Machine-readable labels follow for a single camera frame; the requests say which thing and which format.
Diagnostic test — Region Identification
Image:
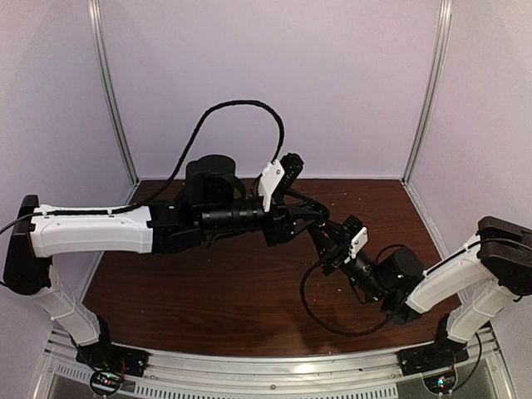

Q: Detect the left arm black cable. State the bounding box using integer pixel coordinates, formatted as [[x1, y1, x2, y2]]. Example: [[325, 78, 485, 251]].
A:
[[111, 99, 287, 215]]

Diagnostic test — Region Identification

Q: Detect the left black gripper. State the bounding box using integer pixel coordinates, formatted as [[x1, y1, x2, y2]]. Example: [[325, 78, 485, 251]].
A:
[[199, 190, 324, 247]]

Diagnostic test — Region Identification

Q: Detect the aluminium frame post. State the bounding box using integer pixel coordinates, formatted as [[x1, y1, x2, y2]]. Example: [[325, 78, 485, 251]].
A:
[[401, 0, 453, 185], [86, 0, 140, 185]]

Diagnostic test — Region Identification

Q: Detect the left aluminium frame post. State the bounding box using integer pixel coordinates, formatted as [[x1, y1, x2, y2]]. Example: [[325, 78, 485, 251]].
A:
[[86, 0, 140, 185]]

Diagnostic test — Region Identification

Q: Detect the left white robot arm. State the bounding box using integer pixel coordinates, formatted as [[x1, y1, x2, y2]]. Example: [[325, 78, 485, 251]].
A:
[[3, 153, 329, 369]]

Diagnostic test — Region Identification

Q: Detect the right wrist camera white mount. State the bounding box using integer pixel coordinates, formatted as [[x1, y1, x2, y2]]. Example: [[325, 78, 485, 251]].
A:
[[342, 215, 368, 259]]

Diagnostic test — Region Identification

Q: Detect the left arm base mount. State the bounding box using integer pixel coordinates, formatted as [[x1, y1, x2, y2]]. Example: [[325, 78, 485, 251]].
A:
[[69, 317, 149, 398]]

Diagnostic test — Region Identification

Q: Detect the black earbud charging case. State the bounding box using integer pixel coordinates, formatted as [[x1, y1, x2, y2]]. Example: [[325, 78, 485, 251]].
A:
[[315, 208, 330, 227]]

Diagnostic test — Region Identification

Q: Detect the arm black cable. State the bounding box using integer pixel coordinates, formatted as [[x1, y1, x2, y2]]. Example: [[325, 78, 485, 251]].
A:
[[301, 261, 392, 337], [111, 99, 287, 215]]

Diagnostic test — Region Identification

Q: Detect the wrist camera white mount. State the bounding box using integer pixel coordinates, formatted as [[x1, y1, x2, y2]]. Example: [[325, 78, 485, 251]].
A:
[[342, 215, 368, 259], [258, 153, 304, 213]]

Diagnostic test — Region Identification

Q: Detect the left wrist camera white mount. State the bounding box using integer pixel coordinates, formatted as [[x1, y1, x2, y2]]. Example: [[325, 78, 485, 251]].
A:
[[258, 153, 304, 213]]

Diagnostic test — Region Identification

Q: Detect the right aluminium frame post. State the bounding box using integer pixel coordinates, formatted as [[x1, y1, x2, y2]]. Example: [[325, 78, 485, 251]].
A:
[[401, 0, 453, 185]]

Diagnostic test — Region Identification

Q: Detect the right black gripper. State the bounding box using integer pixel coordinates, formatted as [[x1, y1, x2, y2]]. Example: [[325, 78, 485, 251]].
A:
[[308, 219, 389, 303]]

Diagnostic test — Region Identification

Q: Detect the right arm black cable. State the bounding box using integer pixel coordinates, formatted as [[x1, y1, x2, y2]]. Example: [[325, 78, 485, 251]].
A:
[[301, 261, 392, 337]]

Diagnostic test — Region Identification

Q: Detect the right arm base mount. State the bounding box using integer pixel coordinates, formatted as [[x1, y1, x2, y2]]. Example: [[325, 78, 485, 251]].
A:
[[397, 313, 483, 397]]

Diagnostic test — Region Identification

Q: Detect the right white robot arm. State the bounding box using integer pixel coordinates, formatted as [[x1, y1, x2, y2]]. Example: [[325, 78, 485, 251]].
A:
[[308, 216, 531, 367]]

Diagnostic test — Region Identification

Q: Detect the aluminium front rail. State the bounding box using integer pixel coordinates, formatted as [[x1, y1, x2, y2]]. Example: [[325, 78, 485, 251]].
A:
[[30, 328, 517, 398]]

